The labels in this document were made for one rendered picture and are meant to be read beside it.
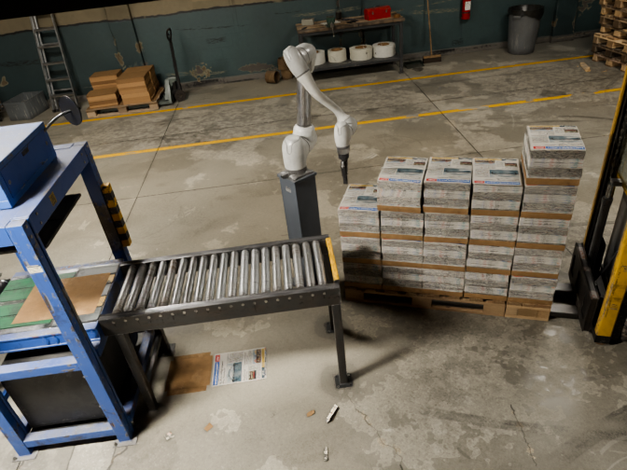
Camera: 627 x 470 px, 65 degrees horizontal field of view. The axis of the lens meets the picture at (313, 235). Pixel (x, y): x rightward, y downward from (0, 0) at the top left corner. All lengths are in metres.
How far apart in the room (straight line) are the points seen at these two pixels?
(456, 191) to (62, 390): 2.61
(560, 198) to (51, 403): 3.21
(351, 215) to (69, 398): 2.06
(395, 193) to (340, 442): 1.55
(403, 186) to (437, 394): 1.31
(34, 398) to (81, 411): 0.27
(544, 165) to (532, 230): 0.45
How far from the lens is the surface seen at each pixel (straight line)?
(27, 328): 3.16
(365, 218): 3.36
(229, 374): 3.48
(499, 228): 3.34
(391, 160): 3.45
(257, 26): 9.58
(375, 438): 3.06
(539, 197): 3.24
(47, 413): 3.45
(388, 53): 9.25
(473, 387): 3.32
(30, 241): 2.49
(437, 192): 3.21
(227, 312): 2.81
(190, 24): 9.66
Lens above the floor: 2.55
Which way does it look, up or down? 33 degrees down
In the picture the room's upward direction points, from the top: 7 degrees counter-clockwise
